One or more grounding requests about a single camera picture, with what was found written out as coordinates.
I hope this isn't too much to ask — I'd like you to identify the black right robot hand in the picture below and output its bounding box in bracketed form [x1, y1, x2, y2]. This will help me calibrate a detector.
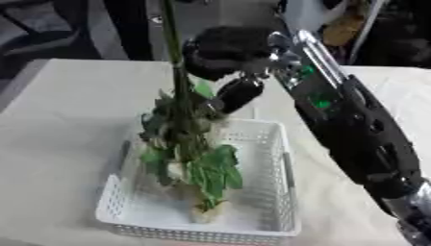
[180, 26, 278, 115]

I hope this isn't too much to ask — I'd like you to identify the green artificial plant stem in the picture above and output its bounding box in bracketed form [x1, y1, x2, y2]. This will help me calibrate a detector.
[136, 0, 246, 224]

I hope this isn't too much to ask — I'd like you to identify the white perforated plastic basket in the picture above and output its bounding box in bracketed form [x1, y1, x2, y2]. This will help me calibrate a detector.
[94, 118, 303, 246]

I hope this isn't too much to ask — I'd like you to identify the black chair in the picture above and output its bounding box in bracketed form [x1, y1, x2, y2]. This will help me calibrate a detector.
[0, 0, 105, 80]

